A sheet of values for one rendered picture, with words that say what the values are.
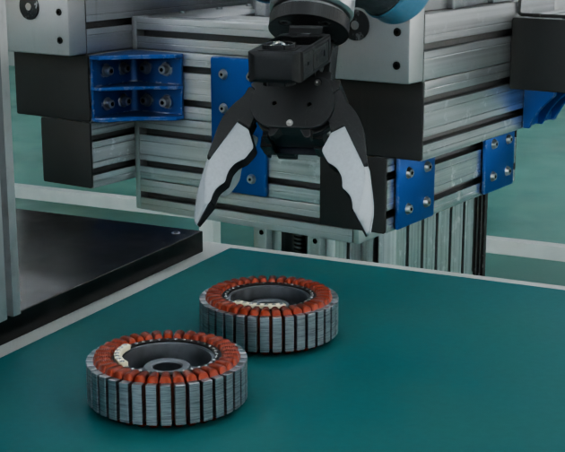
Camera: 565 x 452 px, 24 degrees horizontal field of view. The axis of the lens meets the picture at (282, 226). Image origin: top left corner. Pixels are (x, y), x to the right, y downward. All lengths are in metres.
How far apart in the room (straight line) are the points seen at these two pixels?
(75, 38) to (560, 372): 0.92
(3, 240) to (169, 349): 0.18
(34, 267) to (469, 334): 0.40
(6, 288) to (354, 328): 0.28
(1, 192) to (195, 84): 0.73
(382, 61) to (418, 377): 0.54
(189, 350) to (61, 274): 0.26
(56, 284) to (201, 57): 0.65
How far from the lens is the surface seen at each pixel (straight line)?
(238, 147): 1.10
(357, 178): 1.07
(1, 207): 1.04
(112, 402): 0.88
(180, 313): 1.12
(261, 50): 1.04
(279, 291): 1.08
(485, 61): 1.59
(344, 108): 1.10
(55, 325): 1.11
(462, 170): 1.67
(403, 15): 1.29
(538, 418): 0.91
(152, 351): 0.95
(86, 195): 4.22
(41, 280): 1.16
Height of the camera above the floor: 1.09
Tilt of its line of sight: 14 degrees down
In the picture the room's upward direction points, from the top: straight up
